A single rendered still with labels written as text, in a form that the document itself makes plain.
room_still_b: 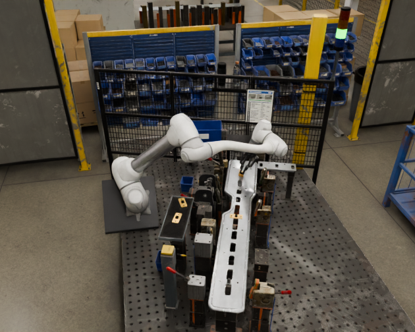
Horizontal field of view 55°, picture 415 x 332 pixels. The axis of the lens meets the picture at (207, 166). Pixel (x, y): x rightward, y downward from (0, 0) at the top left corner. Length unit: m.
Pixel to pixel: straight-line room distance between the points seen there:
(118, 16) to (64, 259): 6.32
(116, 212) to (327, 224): 1.55
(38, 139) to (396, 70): 4.35
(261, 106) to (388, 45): 2.44
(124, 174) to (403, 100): 4.10
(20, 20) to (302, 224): 3.16
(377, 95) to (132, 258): 3.88
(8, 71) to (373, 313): 3.85
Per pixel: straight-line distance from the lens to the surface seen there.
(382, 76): 5.50
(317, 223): 3.11
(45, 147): 4.93
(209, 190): 2.51
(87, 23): 7.06
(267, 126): 2.74
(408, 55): 5.59
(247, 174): 2.98
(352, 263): 2.89
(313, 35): 3.14
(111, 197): 3.02
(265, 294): 2.14
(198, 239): 2.30
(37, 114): 4.73
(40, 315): 3.58
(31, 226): 4.36
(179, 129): 2.45
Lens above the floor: 2.72
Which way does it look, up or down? 34 degrees down
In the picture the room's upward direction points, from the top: straight up
